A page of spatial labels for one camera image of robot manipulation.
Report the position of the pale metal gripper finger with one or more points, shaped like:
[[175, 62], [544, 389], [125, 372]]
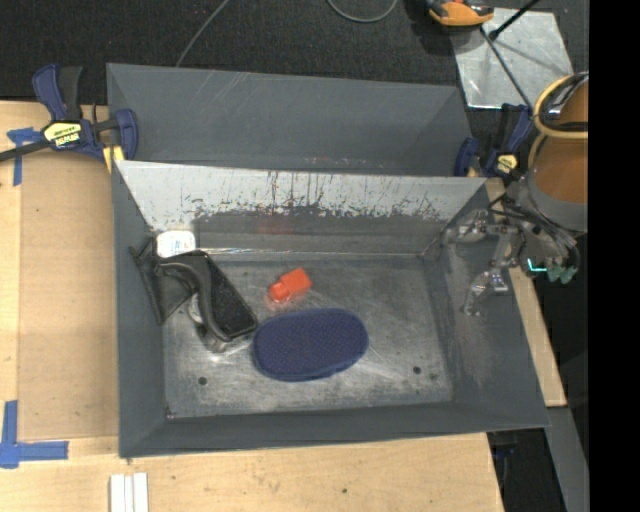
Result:
[[482, 292], [467, 231]]

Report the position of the dark blue dotted slipper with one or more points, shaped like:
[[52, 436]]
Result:
[[310, 345]]

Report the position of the orange-red toy block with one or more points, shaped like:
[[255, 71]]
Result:
[[290, 286]]

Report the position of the grey metal bin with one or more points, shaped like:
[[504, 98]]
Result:
[[320, 390]]

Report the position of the white printed packet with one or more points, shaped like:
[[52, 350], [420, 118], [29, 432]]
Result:
[[175, 243]]

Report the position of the pale wood board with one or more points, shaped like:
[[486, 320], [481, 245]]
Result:
[[65, 300]]

